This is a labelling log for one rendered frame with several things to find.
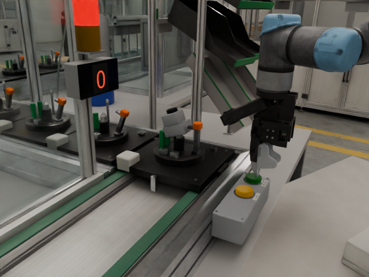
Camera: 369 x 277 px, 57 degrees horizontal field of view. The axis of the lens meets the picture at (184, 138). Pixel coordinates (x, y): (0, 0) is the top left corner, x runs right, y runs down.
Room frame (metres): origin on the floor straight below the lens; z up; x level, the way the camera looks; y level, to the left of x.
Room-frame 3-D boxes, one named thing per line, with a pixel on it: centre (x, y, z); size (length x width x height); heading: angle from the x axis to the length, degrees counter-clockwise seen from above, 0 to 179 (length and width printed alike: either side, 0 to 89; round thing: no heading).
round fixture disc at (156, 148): (0.84, 0.01, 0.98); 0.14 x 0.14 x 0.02
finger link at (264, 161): (0.71, -0.19, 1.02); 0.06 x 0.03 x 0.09; 63
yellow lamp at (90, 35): (0.73, 0.21, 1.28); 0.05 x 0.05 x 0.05
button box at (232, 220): (0.67, -0.14, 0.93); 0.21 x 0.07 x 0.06; 153
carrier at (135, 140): (0.96, 0.24, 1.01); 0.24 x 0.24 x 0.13; 63
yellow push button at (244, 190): (0.67, -0.14, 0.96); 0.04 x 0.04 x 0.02
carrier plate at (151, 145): (0.84, 0.01, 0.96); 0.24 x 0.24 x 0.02; 63
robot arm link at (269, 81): (0.73, -0.19, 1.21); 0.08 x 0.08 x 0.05
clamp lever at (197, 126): (0.82, -0.03, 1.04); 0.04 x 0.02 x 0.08; 63
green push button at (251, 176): (0.73, -0.17, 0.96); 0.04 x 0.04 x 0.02
